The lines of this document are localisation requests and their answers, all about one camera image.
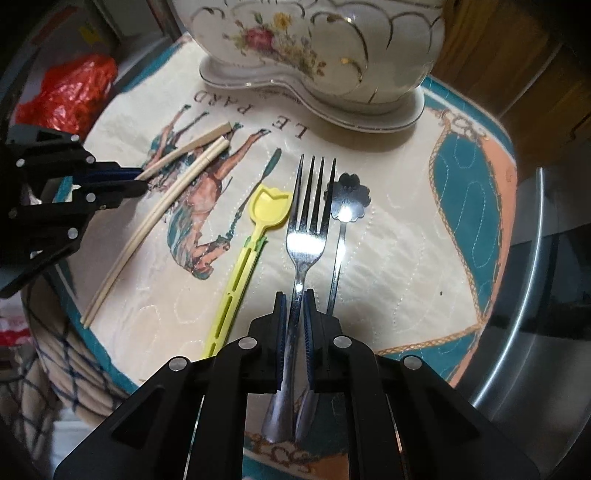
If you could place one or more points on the silver metal fork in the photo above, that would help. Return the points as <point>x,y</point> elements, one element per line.
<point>307,234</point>

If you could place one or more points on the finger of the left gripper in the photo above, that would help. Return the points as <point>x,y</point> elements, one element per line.
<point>97,172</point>
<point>108,195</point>

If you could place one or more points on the printed quilted table mat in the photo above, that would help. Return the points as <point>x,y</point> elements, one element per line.
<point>422,268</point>

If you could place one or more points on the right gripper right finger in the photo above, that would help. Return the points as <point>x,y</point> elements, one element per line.
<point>403,420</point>

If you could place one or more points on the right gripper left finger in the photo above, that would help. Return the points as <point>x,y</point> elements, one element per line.
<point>187,421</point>

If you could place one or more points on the silver flower-shaped spoon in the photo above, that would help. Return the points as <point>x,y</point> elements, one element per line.
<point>349,202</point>

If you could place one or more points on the red plastic bag low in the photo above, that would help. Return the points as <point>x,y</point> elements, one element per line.
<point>72,95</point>

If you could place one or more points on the yellow plastic spoon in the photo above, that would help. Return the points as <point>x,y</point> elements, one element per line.
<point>268,208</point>

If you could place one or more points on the wooden chopstick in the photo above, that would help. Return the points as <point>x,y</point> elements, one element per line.
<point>208,137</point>
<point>145,227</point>

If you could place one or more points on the white floral ceramic utensil holder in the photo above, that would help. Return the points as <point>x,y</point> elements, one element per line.
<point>357,64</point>

